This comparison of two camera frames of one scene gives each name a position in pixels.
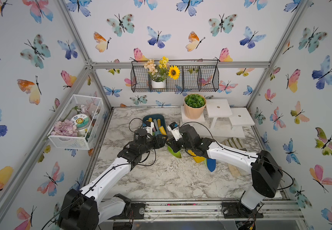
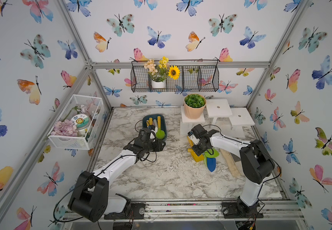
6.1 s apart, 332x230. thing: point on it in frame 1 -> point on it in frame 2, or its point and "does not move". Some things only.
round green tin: [82, 121] does not move
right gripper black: [173, 144] -> [196, 150]
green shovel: [177, 154] -> [160, 133]
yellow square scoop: [197, 159] does not move
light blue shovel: [157, 132] does not move
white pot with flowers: [158, 73] does not move
